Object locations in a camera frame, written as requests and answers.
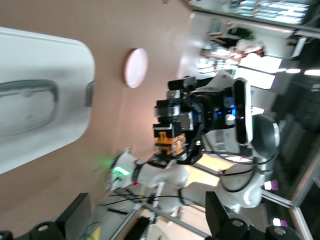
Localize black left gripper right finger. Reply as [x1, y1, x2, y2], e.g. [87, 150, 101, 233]
[204, 191, 303, 240]

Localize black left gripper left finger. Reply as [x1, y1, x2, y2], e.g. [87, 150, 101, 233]
[0, 192, 93, 240]

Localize grey metal frame beam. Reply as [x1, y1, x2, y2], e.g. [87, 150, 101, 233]
[191, 6, 320, 38]
[139, 199, 211, 238]

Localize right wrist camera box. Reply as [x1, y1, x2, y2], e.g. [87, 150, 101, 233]
[231, 77, 253, 147]

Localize pink round plate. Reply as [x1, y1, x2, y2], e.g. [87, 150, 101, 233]
[122, 48, 149, 89]

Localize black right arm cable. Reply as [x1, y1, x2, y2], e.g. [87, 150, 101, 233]
[199, 143, 280, 167]

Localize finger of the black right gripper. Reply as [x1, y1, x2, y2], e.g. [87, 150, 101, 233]
[167, 76, 199, 92]
[174, 139, 203, 165]

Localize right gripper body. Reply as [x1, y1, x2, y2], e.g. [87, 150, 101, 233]
[192, 74, 236, 136]

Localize white lunch box grey clips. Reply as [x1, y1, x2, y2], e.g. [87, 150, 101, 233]
[0, 26, 97, 176]

